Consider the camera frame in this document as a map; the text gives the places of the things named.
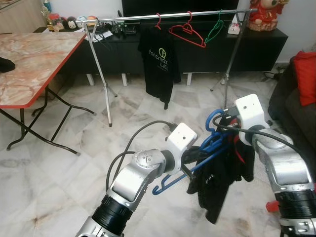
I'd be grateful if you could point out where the blue plastic hanger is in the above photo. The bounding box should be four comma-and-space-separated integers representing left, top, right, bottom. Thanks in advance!
152, 108, 247, 196

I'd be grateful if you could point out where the black ribbed collar garment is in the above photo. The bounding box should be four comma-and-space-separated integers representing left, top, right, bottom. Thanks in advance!
187, 133, 255, 225

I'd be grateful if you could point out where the green plastic hanger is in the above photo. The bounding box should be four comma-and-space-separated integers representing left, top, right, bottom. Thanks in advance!
205, 10, 225, 45

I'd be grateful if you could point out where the dark thin hanger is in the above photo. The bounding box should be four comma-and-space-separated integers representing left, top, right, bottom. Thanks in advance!
90, 19, 113, 46

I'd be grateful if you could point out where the dark grey fabric sofa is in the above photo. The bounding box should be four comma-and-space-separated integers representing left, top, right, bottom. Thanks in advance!
269, 52, 316, 149

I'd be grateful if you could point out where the black printed T-shirt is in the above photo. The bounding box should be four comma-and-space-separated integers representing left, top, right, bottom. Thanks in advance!
137, 27, 182, 110

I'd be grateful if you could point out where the red cushion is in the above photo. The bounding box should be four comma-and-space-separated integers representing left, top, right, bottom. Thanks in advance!
295, 51, 316, 107

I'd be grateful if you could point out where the pink white tissue pack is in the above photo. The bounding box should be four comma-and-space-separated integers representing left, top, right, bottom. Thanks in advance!
228, 20, 242, 35

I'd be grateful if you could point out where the red laughing Buddha statue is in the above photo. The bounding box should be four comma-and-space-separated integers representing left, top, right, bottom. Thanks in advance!
248, 0, 289, 32

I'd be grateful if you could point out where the black television console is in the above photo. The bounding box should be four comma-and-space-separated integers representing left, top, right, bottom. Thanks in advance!
34, 26, 289, 87

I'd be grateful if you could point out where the black flat screen television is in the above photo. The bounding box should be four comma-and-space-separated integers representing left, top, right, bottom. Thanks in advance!
122, 0, 247, 16

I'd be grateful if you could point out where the silver metal clothes rack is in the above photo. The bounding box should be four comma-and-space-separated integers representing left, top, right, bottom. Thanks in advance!
76, 8, 258, 128

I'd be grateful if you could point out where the black round plush toy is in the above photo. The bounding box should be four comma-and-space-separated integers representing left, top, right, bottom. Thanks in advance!
65, 17, 78, 29

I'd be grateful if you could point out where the marble top folding table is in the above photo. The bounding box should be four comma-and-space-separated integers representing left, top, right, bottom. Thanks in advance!
0, 31, 97, 156

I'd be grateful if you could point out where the red lidded glass jar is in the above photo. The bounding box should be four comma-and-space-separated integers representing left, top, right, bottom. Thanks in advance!
48, 13, 61, 31

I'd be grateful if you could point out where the light wooden cabinet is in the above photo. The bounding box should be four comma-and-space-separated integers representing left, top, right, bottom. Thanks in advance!
0, 0, 47, 34

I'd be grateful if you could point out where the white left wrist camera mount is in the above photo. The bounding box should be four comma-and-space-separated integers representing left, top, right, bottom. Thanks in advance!
165, 123, 198, 156

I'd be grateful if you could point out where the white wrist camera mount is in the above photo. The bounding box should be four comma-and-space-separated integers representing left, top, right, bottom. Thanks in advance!
234, 94, 271, 133
165, 123, 198, 156

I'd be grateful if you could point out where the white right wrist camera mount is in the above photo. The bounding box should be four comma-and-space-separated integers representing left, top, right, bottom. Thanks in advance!
234, 94, 271, 133

